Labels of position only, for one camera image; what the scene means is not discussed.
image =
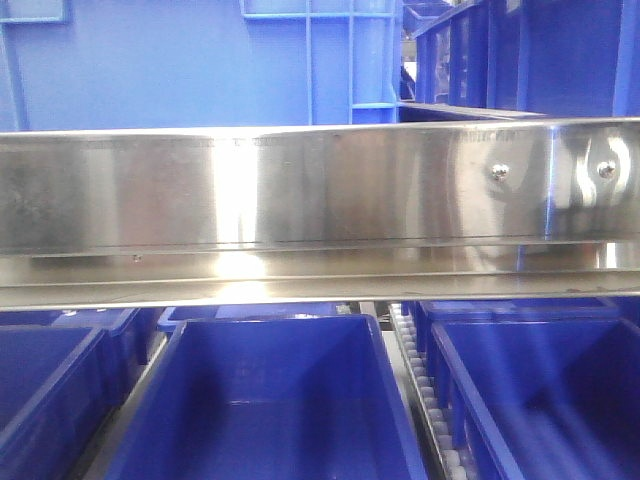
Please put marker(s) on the stainless steel shelf beam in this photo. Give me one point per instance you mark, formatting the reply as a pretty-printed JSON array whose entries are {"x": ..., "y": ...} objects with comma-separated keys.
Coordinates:
[{"x": 450, "y": 210}]

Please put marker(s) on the white roller conveyor track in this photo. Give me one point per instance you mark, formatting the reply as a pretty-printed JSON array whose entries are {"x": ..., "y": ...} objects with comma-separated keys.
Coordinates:
[{"x": 442, "y": 459}]

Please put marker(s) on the dark blue upper crate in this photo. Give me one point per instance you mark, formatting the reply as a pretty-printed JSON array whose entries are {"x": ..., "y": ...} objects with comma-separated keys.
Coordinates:
[{"x": 562, "y": 58}]

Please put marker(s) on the large blue upper crate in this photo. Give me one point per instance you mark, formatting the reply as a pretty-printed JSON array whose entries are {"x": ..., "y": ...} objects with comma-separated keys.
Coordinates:
[{"x": 139, "y": 64}]

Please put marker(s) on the blue bin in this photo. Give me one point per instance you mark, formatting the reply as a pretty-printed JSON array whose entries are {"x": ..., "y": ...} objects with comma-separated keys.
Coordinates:
[
  {"x": 541, "y": 400},
  {"x": 129, "y": 338},
  {"x": 53, "y": 397},
  {"x": 172, "y": 316},
  {"x": 425, "y": 312},
  {"x": 271, "y": 399}
]

